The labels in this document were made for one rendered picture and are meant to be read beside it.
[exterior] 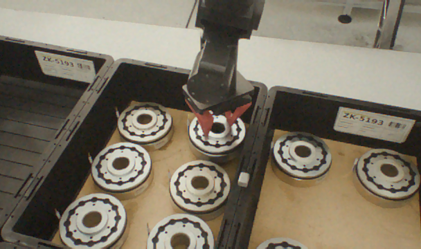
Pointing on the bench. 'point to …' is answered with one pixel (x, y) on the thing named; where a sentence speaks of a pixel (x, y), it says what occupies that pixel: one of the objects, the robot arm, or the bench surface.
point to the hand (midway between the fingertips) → (217, 126)
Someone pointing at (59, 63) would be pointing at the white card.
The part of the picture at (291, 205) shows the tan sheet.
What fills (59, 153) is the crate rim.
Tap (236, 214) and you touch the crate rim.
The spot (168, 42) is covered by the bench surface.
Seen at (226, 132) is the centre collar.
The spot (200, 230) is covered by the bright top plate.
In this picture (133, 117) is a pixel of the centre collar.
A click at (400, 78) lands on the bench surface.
